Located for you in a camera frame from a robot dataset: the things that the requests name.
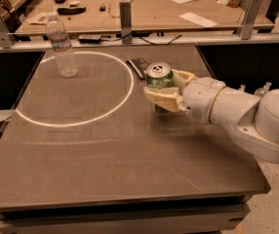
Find small white paper note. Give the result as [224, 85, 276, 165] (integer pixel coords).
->
[178, 12, 218, 28]

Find right metal bracket post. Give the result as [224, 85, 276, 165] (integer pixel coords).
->
[239, 0, 262, 40]

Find middle metal bracket post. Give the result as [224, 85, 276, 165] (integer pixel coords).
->
[119, 1, 132, 44]

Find black device on table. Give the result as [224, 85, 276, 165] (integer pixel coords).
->
[57, 7, 86, 16]

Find small clear bottle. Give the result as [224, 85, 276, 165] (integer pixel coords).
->
[255, 82, 272, 97]
[238, 85, 246, 92]

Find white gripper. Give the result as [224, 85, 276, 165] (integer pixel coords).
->
[143, 69, 226, 124]

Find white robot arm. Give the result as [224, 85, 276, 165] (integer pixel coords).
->
[144, 70, 279, 164]

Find wooden background table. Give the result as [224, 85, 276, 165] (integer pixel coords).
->
[16, 0, 275, 36]

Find black power adapter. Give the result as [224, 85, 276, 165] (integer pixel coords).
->
[78, 34, 101, 44]

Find green soda can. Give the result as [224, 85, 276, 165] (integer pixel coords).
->
[145, 60, 176, 114]

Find clear plastic water bottle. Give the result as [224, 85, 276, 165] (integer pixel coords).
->
[46, 14, 78, 78]

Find black rxbar chocolate wrapper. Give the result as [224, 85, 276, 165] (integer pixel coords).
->
[126, 58, 148, 80]

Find black cable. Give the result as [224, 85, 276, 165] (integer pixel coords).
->
[100, 31, 183, 46]

